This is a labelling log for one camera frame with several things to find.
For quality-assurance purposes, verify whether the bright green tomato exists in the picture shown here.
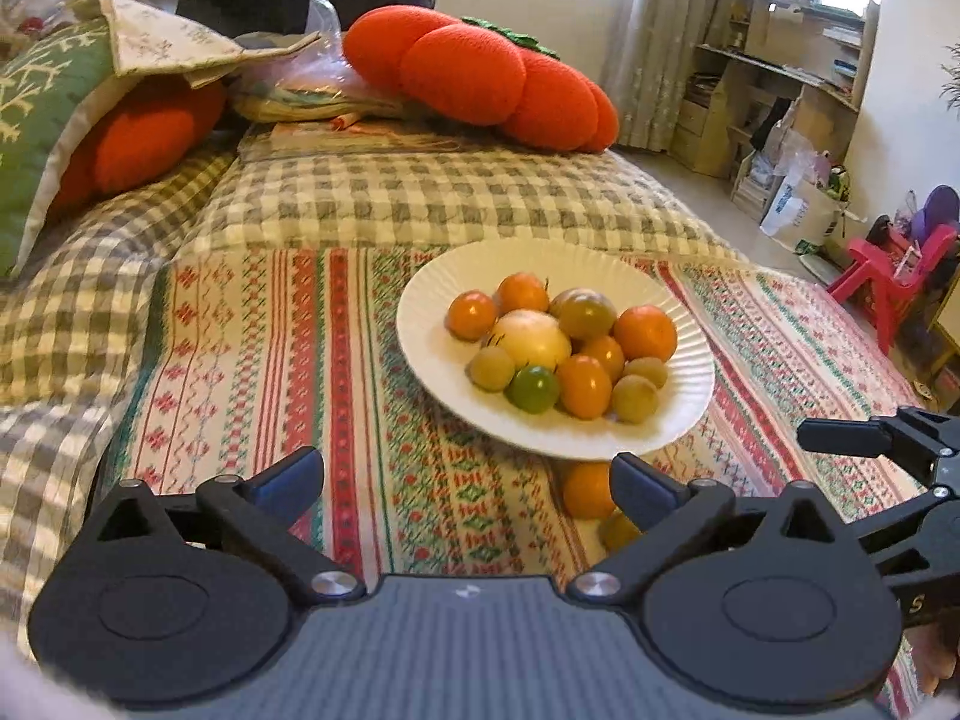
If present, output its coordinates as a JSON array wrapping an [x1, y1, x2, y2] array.
[[505, 364, 561, 414]]

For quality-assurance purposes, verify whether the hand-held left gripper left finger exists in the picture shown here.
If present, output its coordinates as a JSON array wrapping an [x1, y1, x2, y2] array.
[[79, 446, 368, 601]]

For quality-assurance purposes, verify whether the small yellow-green fruit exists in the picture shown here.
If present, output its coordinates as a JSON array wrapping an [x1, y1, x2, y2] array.
[[598, 510, 644, 552], [622, 357, 669, 389], [468, 346, 517, 392], [610, 375, 660, 425]]

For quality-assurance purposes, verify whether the green embroidered pillow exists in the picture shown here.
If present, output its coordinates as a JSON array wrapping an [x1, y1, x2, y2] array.
[[0, 19, 121, 278]]

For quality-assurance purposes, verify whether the large yellow round fruit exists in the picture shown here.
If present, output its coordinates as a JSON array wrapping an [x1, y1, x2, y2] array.
[[491, 310, 573, 372]]

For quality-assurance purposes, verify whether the white ribbed plate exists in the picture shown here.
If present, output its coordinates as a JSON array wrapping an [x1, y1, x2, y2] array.
[[396, 240, 716, 462]]

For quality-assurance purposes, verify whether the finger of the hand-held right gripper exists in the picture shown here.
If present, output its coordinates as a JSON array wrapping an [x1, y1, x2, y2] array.
[[796, 405, 960, 488], [851, 484, 960, 578]]

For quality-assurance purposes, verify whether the purple plastic chair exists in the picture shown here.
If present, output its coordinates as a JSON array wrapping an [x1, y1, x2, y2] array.
[[907, 184, 960, 241]]

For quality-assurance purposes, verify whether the large orange pumpkin cushion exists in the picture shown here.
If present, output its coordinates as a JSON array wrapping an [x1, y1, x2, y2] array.
[[343, 6, 620, 155]]

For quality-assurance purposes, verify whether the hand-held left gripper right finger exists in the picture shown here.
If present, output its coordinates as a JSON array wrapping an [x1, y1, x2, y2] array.
[[566, 452, 863, 605]]

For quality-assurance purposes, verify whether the beige floral cloth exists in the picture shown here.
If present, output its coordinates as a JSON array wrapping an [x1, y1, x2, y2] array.
[[0, 0, 323, 91]]

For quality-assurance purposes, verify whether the red plastic chair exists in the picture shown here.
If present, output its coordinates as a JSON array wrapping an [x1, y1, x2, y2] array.
[[825, 221, 960, 357]]

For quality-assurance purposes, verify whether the orange mandarin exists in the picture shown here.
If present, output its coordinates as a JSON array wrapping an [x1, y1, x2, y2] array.
[[613, 304, 679, 362]]

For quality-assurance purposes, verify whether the white plastic bag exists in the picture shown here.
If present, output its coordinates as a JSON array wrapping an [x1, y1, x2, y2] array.
[[760, 165, 848, 252]]

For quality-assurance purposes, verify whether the plastic bag with items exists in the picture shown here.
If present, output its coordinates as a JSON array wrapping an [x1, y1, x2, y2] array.
[[229, 52, 496, 162]]

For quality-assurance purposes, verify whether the striped embroidered tablecloth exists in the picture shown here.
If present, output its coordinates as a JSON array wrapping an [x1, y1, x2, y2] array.
[[90, 240, 960, 720]]

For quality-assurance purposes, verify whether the person's right hand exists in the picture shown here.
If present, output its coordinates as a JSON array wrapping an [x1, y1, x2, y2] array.
[[904, 619, 960, 698]]

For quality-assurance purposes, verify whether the patterned beige curtain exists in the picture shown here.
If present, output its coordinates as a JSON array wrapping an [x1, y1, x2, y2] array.
[[611, 0, 743, 158]]

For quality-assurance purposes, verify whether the small orange tomato with stem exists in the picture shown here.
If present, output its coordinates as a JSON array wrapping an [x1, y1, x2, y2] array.
[[496, 272, 551, 314]]

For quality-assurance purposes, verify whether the large olive brown fruit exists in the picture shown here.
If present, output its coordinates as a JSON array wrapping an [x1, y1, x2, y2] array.
[[550, 287, 618, 341]]

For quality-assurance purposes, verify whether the cluttered wooden shelf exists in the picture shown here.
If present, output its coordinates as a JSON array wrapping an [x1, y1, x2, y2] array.
[[671, 0, 882, 222]]

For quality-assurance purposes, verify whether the small orange pumpkin cushion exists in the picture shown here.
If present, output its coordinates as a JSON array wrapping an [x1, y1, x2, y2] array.
[[49, 79, 227, 215]]

